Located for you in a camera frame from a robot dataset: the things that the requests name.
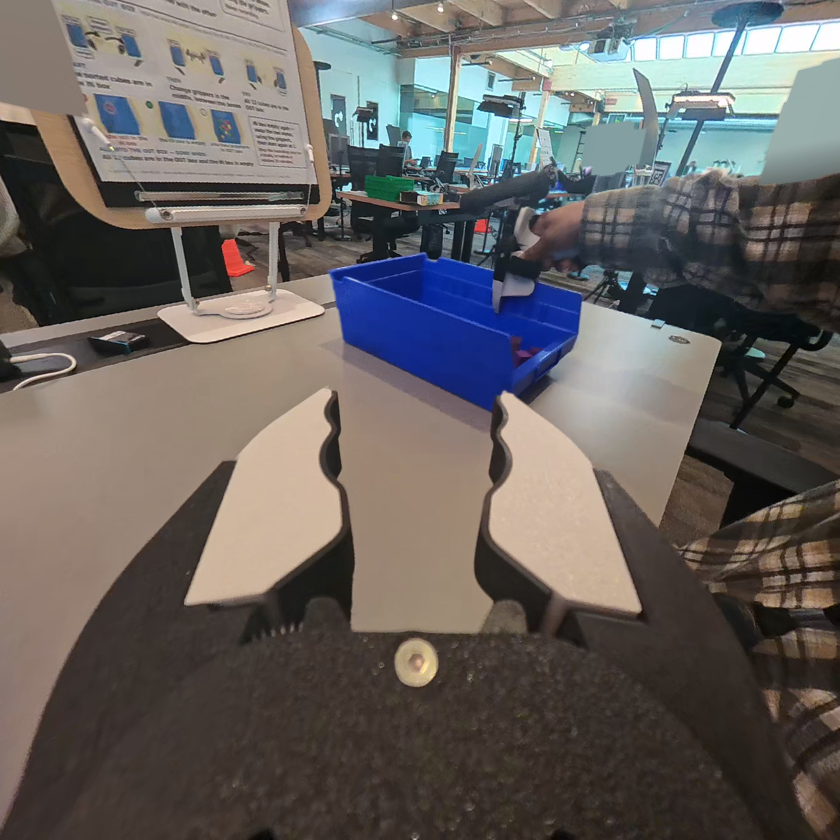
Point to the black floor lamp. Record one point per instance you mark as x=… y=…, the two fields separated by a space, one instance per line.
x=741 y=65

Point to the person's right hand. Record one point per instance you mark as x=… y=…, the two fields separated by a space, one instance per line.
x=561 y=233

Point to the black office chair seat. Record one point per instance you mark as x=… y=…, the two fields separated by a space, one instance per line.
x=754 y=459

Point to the black office chair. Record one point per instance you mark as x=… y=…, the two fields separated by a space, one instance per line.
x=98 y=262

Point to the wooden top office desk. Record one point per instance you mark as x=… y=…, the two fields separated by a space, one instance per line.
x=394 y=203

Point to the small printed cardboard box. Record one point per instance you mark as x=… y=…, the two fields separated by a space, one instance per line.
x=423 y=197

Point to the curved grey banner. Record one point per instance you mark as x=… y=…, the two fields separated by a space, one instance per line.
x=646 y=105

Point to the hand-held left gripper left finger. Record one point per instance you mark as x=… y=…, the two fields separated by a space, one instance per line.
x=269 y=518

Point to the small black battery pack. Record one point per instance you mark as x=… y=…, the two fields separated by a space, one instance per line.
x=118 y=342

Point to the green plastic bin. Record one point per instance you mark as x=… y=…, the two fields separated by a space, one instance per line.
x=387 y=187

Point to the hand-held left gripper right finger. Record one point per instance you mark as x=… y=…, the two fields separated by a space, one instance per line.
x=558 y=531

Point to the orange floor marker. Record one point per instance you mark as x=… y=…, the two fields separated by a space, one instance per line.
x=236 y=259

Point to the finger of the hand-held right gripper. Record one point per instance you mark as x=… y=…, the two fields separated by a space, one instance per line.
x=515 y=289

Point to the purple wooden cube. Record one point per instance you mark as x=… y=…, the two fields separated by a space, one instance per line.
x=525 y=359

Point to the blue plastic bin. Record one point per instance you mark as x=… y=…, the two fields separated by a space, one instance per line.
x=420 y=328

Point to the black chair with thin legs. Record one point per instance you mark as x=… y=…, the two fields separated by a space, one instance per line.
x=741 y=321

